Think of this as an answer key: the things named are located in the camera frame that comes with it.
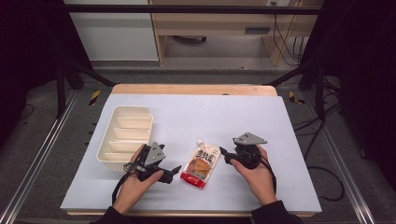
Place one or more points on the white wall socket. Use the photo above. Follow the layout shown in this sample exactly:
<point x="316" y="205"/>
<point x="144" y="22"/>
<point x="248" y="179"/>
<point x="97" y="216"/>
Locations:
<point x="277" y="2"/>

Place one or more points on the white cabinet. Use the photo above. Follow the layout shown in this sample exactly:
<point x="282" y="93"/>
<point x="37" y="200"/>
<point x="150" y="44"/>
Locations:
<point x="115" y="37"/>

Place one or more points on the dark curtain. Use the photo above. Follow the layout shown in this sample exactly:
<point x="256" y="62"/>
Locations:
<point x="364" y="62"/>
<point x="28" y="46"/>

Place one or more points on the yellow and black floor tape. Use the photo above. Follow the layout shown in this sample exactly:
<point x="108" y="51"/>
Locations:
<point x="294" y="98"/>
<point x="95" y="97"/>

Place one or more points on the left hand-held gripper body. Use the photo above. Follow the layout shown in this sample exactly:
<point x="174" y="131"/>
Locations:
<point x="154" y="155"/>

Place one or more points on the black horizontal frame bar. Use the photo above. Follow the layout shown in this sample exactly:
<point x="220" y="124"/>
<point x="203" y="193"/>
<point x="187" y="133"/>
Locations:
<point x="186" y="9"/>

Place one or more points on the aluminium floor rail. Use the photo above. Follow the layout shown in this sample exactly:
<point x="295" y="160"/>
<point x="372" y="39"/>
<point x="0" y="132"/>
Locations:
<point x="342" y="168"/>
<point x="37" y="158"/>

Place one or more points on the black metal stand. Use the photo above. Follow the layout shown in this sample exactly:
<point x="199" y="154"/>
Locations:
<point x="319" y="90"/>
<point x="60" y="90"/>

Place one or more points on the person's right hand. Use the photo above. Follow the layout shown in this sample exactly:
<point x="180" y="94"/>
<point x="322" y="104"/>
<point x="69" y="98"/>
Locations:
<point x="260" y="182"/>

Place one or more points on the person's left hand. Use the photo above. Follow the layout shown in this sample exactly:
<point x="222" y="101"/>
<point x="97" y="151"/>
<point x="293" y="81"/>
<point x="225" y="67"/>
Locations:
<point x="134" y="189"/>

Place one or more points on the red and white snack packet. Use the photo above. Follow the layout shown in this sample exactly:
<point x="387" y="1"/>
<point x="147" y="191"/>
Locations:
<point x="200" y="165"/>

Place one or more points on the cream divided storage box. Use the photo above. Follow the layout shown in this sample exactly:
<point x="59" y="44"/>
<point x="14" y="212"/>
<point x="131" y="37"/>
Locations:
<point x="127" y="137"/>

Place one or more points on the light wooden desk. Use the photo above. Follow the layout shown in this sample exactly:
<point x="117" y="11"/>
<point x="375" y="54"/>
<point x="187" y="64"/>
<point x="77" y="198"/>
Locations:
<point x="214" y="23"/>

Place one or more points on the white table mat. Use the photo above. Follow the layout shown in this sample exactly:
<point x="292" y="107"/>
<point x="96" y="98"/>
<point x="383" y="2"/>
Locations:
<point x="199" y="118"/>

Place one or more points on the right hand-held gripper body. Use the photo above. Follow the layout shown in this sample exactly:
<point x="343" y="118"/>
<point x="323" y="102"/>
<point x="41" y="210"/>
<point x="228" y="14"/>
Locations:
<point x="248" y="154"/>

